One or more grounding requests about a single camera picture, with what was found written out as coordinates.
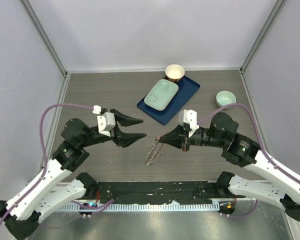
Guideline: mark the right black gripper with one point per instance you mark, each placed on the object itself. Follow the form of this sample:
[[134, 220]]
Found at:
[[176, 137]]

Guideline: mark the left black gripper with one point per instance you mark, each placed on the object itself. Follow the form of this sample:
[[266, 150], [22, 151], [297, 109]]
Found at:
[[122, 139]]

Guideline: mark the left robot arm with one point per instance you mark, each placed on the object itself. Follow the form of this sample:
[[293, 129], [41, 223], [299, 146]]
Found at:
[[23, 213]]

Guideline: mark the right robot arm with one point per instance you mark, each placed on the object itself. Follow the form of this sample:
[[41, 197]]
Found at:
[[283, 191]]

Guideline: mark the light green rectangular plate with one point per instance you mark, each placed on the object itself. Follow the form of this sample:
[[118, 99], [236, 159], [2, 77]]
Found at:
[[161, 94]]

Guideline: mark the dark blue tray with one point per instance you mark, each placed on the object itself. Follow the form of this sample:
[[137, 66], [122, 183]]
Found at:
[[187, 88]]

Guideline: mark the light green bowl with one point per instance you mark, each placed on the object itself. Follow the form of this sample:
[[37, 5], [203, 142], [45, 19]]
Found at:
[[224, 98]]

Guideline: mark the brown paper cup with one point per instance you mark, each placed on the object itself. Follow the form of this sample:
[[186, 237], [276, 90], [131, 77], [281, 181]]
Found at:
[[174, 72]]

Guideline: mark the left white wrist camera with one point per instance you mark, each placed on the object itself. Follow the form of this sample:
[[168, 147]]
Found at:
[[106, 123]]

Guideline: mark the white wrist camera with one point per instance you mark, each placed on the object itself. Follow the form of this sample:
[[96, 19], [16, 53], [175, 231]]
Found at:
[[106, 123], [188, 117]]

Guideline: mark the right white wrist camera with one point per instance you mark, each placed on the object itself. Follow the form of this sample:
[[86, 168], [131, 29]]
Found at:
[[188, 117]]

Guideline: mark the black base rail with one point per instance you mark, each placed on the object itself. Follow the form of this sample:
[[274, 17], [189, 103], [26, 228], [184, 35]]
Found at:
[[159, 192]]

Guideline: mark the white slotted cable duct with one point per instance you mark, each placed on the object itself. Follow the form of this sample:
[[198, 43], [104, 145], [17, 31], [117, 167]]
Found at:
[[172, 207]]

